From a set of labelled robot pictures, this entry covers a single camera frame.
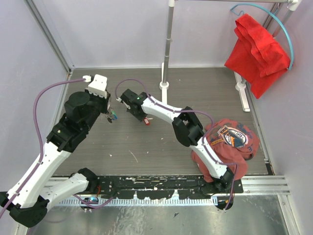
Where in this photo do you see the blue clothes hanger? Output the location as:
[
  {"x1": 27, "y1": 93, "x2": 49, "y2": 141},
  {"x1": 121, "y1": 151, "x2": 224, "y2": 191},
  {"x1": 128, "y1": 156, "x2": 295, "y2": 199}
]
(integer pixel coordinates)
[{"x1": 230, "y1": 3, "x2": 294, "y2": 70}]

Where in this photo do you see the red tagged key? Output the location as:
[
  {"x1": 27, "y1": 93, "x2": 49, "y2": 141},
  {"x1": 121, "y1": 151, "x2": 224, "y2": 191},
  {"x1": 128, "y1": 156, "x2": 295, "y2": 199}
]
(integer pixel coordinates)
[{"x1": 143, "y1": 117, "x2": 153, "y2": 126}]

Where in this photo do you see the maroon printed t-shirt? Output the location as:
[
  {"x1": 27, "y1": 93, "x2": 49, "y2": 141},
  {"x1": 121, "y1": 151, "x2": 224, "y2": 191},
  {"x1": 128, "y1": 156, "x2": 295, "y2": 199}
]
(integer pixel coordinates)
[{"x1": 205, "y1": 118, "x2": 260, "y2": 180}]

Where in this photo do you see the white pole base foot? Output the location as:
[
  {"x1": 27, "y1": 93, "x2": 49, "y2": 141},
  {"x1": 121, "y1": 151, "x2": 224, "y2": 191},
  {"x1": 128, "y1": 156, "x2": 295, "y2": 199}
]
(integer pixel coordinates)
[{"x1": 159, "y1": 63, "x2": 169, "y2": 104}]

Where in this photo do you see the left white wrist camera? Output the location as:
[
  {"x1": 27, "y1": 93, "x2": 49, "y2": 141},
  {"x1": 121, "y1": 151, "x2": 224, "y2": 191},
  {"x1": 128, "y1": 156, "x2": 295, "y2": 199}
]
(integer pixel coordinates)
[{"x1": 82, "y1": 74, "x2": 108, "y2": 98}]

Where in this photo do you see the metal rack pole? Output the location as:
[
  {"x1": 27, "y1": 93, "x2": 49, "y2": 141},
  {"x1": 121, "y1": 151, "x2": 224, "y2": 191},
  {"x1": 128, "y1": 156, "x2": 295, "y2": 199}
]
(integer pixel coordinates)
[{"x1": 162, "y1": 0, "x2": 175, "y2": 85}]

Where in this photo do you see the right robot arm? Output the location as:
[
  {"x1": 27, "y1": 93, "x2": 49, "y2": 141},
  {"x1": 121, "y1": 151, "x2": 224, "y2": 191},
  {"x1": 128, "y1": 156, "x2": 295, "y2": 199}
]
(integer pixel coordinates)
[{"x1": 117, "y1": 89, "x2": 234, "y2": 193}]

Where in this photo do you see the black mounting plate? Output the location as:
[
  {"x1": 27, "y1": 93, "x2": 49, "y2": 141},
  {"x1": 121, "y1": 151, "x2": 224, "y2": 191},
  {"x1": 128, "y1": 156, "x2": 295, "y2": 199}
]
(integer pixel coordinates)
[{"x1": 69, "y1": 174, "x2": 243, "y2": 200}]

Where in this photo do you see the metal keyring with keys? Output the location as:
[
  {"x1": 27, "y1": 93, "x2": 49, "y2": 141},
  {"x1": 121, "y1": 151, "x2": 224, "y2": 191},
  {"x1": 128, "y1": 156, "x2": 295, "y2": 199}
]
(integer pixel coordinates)
[{"x1": 106, "y1": 98, "x2": 117, "y2": 123}]

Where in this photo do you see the aluminium corner profile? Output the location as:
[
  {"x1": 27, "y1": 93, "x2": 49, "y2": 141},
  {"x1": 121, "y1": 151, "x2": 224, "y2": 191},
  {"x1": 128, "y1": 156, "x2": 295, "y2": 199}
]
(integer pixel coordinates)
[{"x1": 24, "y1": 0, "x2": 75, "y2": 73}]

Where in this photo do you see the slotted cable duct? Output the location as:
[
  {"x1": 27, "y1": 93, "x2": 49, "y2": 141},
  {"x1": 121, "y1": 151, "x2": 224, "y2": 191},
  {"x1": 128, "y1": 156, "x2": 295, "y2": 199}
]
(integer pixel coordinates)
[{"x1": 57, "y1": 196, "x2": 218, "y2": 207}]

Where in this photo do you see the red cloth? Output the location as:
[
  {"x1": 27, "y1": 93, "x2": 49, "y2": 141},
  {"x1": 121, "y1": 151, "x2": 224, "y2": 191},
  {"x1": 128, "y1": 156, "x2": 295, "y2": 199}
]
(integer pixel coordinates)
[{"x1": 224, "y1": 14, "x2": 291, "y2": 99}]

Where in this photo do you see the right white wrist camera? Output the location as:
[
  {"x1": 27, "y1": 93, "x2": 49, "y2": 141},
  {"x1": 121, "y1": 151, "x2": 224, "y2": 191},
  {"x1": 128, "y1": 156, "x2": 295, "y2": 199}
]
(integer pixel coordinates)
[{"x1": 116, "y1": 97, "x2": 131, "y2": 109}]

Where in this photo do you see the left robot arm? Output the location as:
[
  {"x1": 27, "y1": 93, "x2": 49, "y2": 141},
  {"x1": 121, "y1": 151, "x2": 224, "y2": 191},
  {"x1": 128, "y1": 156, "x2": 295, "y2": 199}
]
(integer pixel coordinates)
[{"x1": 0, "y1": 91, "x2": 111, "y2": 228}]

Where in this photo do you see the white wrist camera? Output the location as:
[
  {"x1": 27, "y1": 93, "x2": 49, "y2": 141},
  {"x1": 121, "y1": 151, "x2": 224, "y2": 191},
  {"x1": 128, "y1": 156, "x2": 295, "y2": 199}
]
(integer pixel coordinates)
[
  {"x1": 82, "y1": 74, "x2": 108, "y2": 98},
  {"x1": 116, "y1": 97, "x2": 131, "y2": 109}
]

